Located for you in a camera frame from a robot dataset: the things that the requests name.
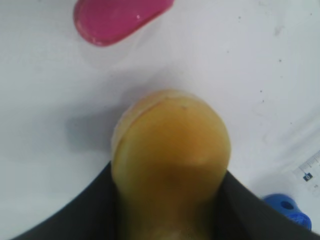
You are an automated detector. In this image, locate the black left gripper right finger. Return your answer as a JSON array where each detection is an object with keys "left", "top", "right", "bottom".
[{"left": 217, "top": 172, "right": 320, "bottom": 240}]

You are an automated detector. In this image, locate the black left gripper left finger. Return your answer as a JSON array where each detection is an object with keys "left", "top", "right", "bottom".
[{"left": 15, "top": 162, "right": 132, "bottom": 240}]

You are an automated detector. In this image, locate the yellow bread roll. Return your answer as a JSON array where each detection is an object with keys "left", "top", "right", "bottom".
[{"left": 111, "top": 89, "right": 231, "bottom": 240}]

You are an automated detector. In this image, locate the pink pencil sharpener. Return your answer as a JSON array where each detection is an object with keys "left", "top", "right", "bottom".
[{"left": 73, "top": 0, "right": 174, "bottom": 47}]

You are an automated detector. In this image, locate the blue pencil sharpener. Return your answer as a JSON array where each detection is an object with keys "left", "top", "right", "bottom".
[{"left": 263, "top": 193, "right": 312, "bottom": 231}]

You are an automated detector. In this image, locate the transparent plastic ruler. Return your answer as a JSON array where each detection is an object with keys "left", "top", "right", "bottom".
[{"left": 292, "top": 151, "right": 320, "bottom": 197}]

